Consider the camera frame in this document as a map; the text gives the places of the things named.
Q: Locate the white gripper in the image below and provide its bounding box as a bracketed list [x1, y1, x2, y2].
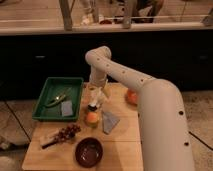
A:
[89, 76, 110, 106]

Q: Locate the grey folded cloth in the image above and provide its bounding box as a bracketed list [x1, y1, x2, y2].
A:
[102, 111, 120, 134]

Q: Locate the bunch of red grapes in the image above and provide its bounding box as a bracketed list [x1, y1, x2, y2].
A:
[55, 124, 81, 142]

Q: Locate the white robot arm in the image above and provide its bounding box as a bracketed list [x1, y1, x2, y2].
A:
[85, 46, 195, 171]

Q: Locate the dark red bowl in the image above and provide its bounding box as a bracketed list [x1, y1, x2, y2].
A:
[75, 137, 103, 168]

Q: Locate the grey sponge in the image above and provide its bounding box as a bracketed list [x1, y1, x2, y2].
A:
[61, 101, 73, 117]

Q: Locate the green plastic tray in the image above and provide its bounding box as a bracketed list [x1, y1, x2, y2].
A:
[32, 77, 84, 122]

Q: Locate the orange fruit in cup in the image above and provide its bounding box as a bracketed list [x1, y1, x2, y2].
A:
[85, 112, 99, 127]

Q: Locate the white paper cup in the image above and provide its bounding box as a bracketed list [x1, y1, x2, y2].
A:
[87, 101, 99, 112]

